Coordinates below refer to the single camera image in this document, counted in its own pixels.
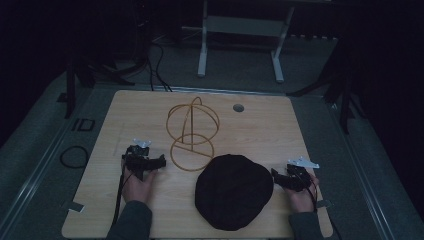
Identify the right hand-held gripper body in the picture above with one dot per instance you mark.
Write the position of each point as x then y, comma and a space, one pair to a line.
297, 176

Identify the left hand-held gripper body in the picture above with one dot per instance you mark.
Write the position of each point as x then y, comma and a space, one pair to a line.
137, 162

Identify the person's right hand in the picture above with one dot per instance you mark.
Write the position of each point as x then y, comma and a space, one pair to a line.
302, 200

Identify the person's left hand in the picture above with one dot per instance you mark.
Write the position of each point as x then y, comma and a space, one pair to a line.
137, 188

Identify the grey tape piece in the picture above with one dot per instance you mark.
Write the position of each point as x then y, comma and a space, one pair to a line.
76, 206
325, 203

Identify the black round hat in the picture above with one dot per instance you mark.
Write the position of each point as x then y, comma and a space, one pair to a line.
233, 191

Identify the grey round table grommet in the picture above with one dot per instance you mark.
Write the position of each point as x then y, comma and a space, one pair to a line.
238, 108

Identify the black tripod stand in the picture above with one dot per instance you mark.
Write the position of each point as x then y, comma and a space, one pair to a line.
345, 96
70, 86

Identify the white metal table frame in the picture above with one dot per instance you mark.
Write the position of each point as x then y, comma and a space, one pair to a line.
245, 26

